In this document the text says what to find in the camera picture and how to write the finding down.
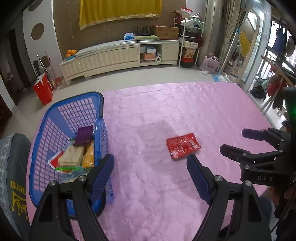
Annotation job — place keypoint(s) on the blue white box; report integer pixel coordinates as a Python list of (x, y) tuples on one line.
[(149, 49)]

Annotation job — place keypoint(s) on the wooden clothes rack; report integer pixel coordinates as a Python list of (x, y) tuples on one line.
[(277, 74)]

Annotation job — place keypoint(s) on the pile of oranges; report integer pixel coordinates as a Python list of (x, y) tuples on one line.
[(70, 52)]

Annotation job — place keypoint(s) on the purple snack packet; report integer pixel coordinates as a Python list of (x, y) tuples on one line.
[(83, 136)]

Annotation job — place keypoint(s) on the red foil snack packet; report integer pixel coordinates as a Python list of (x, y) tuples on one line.
[(183, 144)]

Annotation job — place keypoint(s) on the orange snack packet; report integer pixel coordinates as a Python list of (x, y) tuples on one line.
[(89, 157)]

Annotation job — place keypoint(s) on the cream television cabinet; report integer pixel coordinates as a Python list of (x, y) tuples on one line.
[(104, 58)]

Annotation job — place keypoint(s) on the silver tower air conditioner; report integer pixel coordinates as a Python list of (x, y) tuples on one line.
[(212, 27)]

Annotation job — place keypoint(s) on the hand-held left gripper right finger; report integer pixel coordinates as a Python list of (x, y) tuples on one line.
[(198, 180)]

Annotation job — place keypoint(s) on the black antenna router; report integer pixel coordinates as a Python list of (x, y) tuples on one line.
[(143, 31)]

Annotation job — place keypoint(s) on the patterned beige curtain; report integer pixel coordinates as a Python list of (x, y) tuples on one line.
[(229, 23)]

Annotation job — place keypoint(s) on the green folded cloth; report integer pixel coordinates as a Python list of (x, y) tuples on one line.
[(146, 37)]

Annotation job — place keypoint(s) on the brown cardboard box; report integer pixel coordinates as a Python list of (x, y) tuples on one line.
[(166, 32)]

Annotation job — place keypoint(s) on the yellow cloth cover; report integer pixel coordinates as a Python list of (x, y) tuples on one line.
[(120, 11)]

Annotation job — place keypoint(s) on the grey printed chair cover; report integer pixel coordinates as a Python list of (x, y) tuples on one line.
[(13, 173)]

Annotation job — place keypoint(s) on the cracker sandwich packet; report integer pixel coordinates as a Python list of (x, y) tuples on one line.
[(70, 156)]

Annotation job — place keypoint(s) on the red white box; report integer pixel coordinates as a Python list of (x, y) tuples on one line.
[(186, 10)]

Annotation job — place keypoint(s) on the white shelf rack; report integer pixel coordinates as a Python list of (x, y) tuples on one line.
[(189, 44)]

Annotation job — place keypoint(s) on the blue tissue box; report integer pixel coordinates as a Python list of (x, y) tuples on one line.
[(129, 36)]

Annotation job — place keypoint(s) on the blue plastic basket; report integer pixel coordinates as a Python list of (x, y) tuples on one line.
[(101, 106)]

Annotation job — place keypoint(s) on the pink gift bag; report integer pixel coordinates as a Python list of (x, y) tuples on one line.
[(209, 64)]

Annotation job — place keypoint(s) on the dark wooden doorway frame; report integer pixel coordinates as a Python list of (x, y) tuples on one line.
[(18, 64)]

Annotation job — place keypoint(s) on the orange box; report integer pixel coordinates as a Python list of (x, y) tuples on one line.
[(148, 56)]

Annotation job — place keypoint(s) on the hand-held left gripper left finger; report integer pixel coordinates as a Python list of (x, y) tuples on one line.
[(101, 178)]

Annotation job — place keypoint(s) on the red yellow snack packet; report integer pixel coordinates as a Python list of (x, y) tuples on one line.
[(53, 162)]

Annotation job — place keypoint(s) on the pink quilted tablecloth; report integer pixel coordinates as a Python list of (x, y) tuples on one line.
[(161, 111)]

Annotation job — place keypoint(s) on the arched standing mirror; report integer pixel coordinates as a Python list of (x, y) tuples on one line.
[(252, 46)]

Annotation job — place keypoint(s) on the red shopping bag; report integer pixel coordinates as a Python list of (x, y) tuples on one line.
[(42, 90)]

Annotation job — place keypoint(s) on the hanging blue garment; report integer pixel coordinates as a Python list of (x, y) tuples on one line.
[(279, 38)]

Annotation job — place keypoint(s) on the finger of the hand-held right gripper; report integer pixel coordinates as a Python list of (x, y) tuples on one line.
[(252, 134), (231, 150)]

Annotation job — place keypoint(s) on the white paper towel roll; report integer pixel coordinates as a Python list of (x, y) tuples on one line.
[(158, 59)]

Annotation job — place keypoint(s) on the round brown wall disc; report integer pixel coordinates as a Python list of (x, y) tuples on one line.
[(37, 31)]

